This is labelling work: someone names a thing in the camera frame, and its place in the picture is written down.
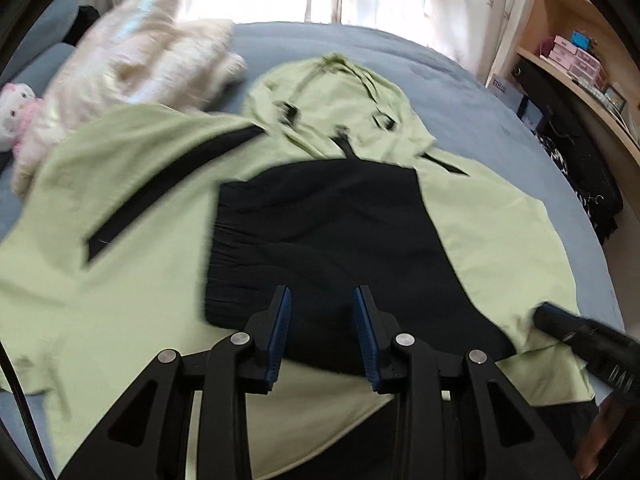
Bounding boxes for pink storage boxes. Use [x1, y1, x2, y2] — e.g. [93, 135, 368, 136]
[539, 35, 609, 87]

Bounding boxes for cream puffer jacket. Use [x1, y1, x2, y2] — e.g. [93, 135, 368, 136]
[11, 0, 249, 197]

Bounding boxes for black cable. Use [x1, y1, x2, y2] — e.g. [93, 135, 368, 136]
[0, 339, 57, 480]

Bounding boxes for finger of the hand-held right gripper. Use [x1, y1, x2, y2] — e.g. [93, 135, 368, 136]
[531, 302, 592, 347]

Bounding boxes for pink white plush cat toy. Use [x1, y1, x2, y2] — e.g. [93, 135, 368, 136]
[0, 82, 42, 154]

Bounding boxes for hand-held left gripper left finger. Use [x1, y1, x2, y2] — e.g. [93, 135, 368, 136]
[60, 285, 293, 480]

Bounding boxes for wooden shelf unit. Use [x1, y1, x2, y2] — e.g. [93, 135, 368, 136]
[486, 0, 640, 163]

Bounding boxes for person's right forearm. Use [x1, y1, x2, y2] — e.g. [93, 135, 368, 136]
[574, 394, 633, 480]

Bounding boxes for white blue box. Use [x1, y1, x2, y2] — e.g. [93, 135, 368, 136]
[487, 75, 544, 132]

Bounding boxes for small picture frame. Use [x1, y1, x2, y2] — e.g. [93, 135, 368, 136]
[601, 85, 629, 112]

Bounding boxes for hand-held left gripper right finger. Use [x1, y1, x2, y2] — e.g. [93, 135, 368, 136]
[352, 285, 583, 480]

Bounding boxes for green and black jacket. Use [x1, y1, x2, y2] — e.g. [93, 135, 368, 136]
[0, 52, 599, 477]

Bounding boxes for black white patterned cloth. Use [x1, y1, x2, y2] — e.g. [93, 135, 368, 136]
[534, 130, 572, 177]

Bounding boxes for black bag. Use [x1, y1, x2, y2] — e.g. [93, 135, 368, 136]
[512, 57, 624, 243]

